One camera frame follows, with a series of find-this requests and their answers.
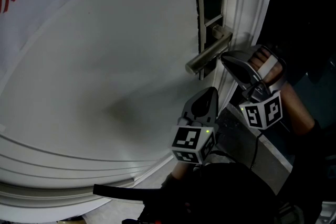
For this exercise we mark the person's left forearm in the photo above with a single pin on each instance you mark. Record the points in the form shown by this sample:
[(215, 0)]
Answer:
[(181, 170)]

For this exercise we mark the person's black clothing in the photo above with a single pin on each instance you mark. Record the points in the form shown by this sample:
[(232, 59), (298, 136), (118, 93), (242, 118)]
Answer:
[(236, 191)]

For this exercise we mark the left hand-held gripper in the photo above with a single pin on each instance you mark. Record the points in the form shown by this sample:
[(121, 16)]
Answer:
[(194, 139)]

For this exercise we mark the grey stone door threshold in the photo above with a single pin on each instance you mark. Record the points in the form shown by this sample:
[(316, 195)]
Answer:
[(244, 144)]

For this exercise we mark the person's right hand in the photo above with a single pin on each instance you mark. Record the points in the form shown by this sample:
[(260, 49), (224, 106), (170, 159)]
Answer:
[(260, 56)]

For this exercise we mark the white panelled door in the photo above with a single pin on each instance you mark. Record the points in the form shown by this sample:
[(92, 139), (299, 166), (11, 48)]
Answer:
[(110, 65)]

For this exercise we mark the person's right forearm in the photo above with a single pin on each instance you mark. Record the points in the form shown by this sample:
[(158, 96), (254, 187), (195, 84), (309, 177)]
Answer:
[(296, 107)]

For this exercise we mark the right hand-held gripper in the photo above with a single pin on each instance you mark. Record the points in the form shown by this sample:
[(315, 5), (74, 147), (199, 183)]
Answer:
[(262, 112)]

